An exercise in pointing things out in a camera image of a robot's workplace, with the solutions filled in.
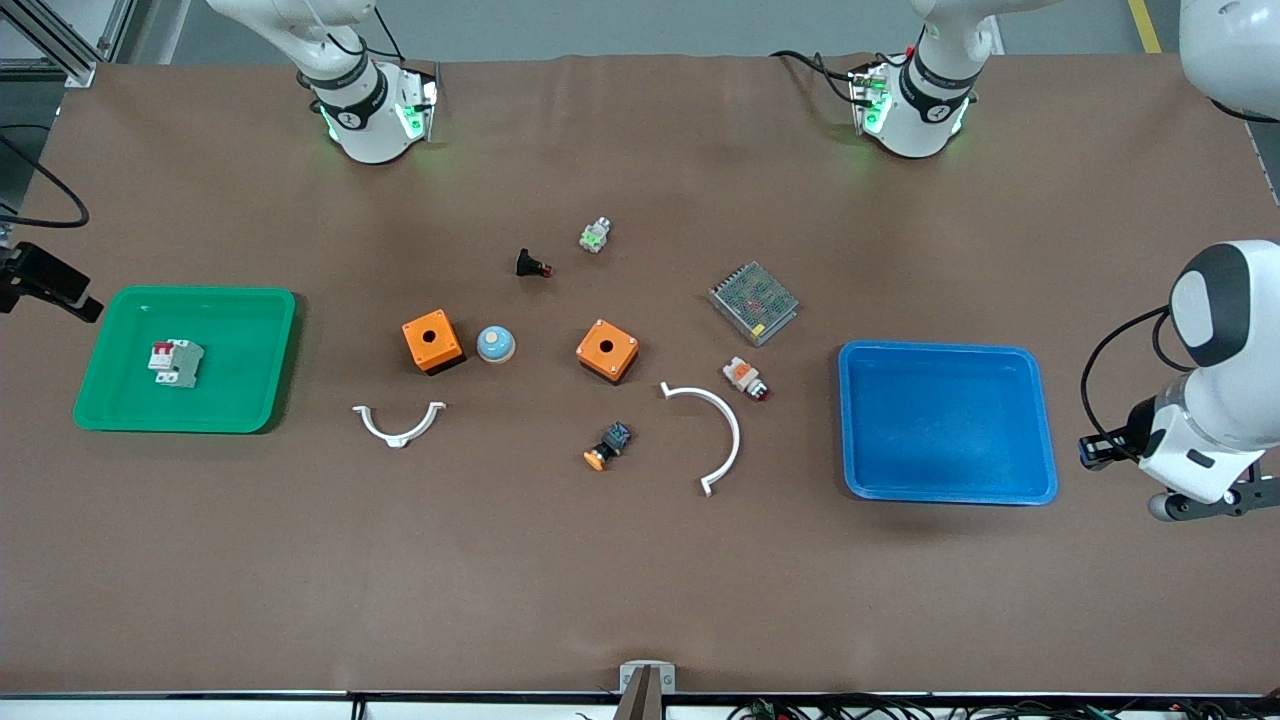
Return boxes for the white red circuit breaker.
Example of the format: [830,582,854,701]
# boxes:
[148,339,206,389]

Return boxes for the green plastic tray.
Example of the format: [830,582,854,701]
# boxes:
[73,286,297,435]

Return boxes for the blue plastic tray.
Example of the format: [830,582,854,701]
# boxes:
[838,340,1059,506]

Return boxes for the orange button box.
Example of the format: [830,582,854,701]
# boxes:
[576,319,641,385]
[402,309,466,376]

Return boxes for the orange white red indicator lamp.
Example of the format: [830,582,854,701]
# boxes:
[722,356,771,403]

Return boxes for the metal mesh power supply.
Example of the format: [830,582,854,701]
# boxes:
[708,261,801,348]

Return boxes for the brown table cover mat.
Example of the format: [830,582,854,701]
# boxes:
[0,52,1280,696]

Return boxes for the orange cap push button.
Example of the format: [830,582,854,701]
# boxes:
[583,421,633,472]

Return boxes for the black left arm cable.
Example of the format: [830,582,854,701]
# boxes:
[1079,305,1173,461]

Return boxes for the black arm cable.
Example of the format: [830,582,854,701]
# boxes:
[1079,305,1173,461]
[0,125,91,229]

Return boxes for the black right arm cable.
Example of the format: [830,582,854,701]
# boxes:
[0,125,91,229]

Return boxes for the aluminium frame profile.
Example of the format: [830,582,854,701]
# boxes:
[0,0,136,89]

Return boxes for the small white curved bracket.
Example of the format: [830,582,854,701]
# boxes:
[352,401,447,449]

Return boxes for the black cable bundle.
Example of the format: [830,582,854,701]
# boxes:
[730,695,1280,720]

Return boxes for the large white curved bracket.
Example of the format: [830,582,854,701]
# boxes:
[660,381,743,498]

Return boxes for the black base cable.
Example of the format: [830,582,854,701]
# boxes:
[770,48,881,106]

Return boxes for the grey metal table bracket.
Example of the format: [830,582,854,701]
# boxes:
[619,661,677,694]

